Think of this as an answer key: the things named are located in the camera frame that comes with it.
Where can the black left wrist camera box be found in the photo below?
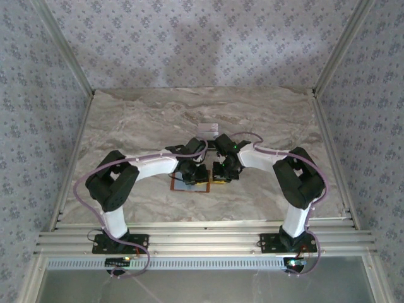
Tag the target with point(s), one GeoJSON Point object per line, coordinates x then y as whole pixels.
{"type": "Point", "coordinates": [192, 146]}

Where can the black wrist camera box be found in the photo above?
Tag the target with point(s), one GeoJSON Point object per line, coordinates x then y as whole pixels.
{"type": "Point", "coordinates": [192, 146]}
{"type": "Point", "coordinates": [225, 143]}

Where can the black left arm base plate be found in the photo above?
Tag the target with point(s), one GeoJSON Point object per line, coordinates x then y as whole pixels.
{"type": "Point", "coordinates": [104, 244]}

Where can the aluminium mounting rail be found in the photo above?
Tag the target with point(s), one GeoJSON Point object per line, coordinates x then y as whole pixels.
{"type": "Point", "coordinates": [205, 240]}

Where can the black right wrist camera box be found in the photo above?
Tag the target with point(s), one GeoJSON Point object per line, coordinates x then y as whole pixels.
{"type": "Point", "coordinates": [225, 143]}

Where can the aluminium side rail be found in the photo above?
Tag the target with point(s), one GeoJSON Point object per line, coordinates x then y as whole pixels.
{"type": "Point", "coordinates": [67, 170]}
{"type": "Point", "coordinates": [334, 164]}

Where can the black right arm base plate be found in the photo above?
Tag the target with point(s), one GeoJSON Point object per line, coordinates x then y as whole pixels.
{"type": "Point", "coordinates": [271, 243]}

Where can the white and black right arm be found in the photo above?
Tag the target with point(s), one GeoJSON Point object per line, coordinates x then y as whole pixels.
{"type": "Point", "coordinates": [257, 159]}

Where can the grey metal sheet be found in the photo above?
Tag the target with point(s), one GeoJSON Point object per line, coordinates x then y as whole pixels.
{"type": "Point", "coordinates": [205, 287]}

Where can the aluminium frame post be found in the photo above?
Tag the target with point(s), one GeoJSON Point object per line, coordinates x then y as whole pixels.
{"type": "Point", "coordinates": [341, 50]}

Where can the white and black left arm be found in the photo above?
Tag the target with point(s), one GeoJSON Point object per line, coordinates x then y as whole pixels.
{"type": "Point", "coordinates": [154, 165]}

